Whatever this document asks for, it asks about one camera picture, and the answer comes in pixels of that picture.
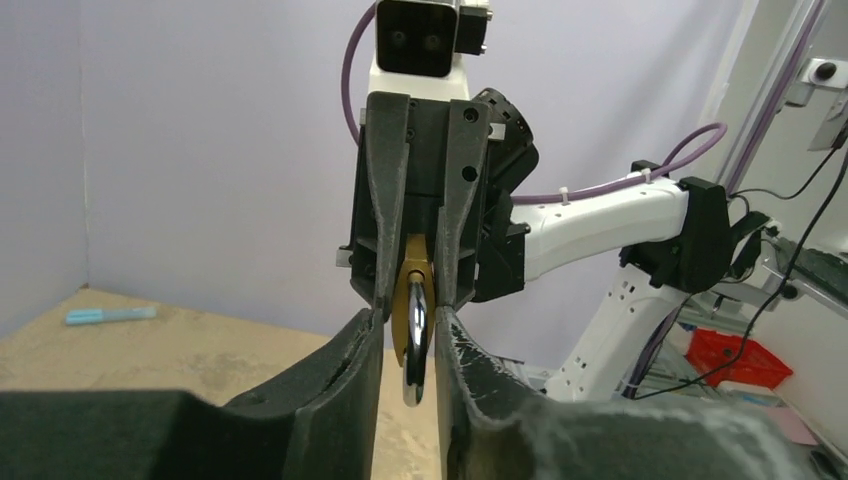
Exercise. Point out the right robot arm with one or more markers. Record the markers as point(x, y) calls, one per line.
point(674, 238)

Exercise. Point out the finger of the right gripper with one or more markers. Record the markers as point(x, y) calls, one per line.
point(387, 154)
point(459, 218)

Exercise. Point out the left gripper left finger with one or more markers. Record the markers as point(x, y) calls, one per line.
point(314, 420)

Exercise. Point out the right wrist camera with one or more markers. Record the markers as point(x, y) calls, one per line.
point(420, 45)

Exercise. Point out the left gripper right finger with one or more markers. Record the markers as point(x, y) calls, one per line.
point(494, 426)

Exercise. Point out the light blue marker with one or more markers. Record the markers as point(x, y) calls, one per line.
point(98, 316)

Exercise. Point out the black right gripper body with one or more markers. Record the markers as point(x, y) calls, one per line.
point(511, 157)

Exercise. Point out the large brass padlock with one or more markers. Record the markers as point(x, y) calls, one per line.
point(412, 317)

